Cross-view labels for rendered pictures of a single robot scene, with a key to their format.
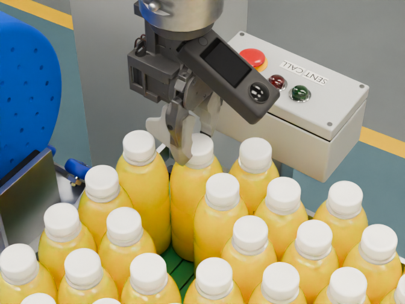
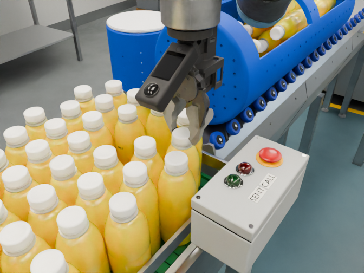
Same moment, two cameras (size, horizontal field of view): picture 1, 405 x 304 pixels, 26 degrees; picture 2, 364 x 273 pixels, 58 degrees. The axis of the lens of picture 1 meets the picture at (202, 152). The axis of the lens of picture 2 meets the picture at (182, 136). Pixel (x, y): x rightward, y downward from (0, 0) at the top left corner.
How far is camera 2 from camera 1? 0.99 m
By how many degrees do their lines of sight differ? 66
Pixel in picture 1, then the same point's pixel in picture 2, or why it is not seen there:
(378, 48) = not seen: outside the picture
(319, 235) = (86, 181)
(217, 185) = (144, 140)
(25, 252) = (115, 84)
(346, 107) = (220, 210)
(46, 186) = not seen: hidden behind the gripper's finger
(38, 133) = (221, 108)
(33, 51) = (232, 59)
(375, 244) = (65, 212)
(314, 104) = (222, 190)
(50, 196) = not seen: hidden behind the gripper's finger
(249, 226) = (106, 151)
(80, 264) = (102, 97)
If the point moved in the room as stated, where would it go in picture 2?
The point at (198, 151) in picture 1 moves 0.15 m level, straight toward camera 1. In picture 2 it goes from (175, 132) to (93, 131)
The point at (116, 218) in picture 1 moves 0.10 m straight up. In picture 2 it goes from (128, 106) to (123, 60)
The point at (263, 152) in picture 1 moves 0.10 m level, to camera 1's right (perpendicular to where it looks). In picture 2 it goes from (171, 160) to (167, 206)
